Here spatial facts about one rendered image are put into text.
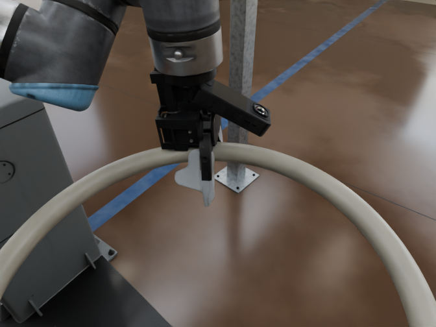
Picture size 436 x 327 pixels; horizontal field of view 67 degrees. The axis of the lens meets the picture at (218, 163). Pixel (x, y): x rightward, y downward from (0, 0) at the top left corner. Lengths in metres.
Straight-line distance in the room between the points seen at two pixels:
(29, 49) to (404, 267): 0.46
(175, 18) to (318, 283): 1.36
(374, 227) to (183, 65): 0.29
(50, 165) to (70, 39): 0.86
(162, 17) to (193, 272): 1.29
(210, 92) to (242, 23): 1.04
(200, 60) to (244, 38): 1.08
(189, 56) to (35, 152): 0.88
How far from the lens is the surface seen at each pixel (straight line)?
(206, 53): 0.41
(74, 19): 0.44
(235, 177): 1.90
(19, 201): 1.27
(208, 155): 0.46
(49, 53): 0.43
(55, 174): 1.29
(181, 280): 1.54
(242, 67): 1.53
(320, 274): 1.61
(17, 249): 0.47
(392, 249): 0.42
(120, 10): 0.47
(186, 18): 0.39
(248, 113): 0.45
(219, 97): 0.44
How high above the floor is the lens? 1.32
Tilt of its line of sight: 40 degrees down
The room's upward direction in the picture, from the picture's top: straight up
